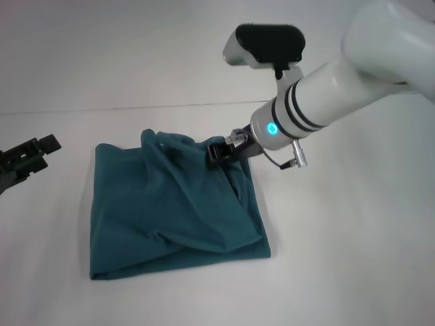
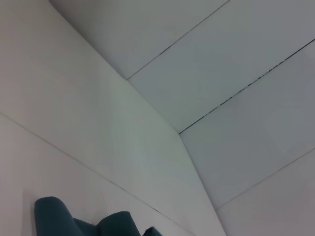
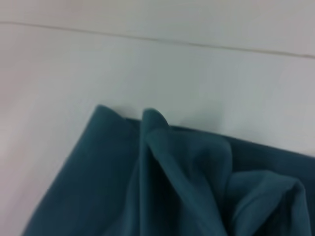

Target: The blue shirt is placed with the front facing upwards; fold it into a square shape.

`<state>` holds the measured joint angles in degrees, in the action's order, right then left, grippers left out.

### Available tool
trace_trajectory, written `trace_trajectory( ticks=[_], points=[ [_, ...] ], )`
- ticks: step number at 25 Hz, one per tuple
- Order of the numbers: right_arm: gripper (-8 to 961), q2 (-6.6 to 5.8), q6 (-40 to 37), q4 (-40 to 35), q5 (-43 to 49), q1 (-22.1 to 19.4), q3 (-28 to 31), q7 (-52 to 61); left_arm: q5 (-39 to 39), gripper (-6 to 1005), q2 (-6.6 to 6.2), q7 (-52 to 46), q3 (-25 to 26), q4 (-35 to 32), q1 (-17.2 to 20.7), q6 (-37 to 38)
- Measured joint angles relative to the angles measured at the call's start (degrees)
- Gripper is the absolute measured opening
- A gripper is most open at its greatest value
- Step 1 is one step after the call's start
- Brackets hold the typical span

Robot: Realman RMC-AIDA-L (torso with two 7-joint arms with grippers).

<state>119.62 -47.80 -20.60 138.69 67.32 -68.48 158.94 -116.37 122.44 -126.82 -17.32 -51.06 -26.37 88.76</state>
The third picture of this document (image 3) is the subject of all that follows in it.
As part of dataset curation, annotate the teal blue FREE t-shirt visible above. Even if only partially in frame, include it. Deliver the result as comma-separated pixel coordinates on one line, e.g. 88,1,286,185
21,104,315,236

